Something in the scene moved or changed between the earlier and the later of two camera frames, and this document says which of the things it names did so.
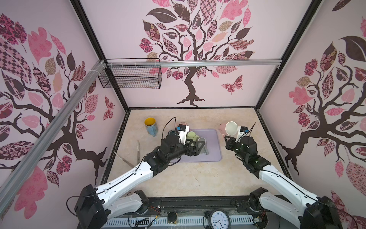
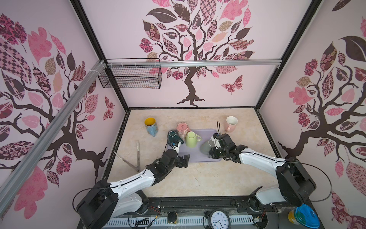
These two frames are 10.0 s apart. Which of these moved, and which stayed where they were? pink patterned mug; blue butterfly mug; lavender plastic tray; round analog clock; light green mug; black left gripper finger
Moved: pink patterned mug; black left gripper finger
Stayed: blue butterfly mug; light green mug; lavender plastic tray; round analog clock
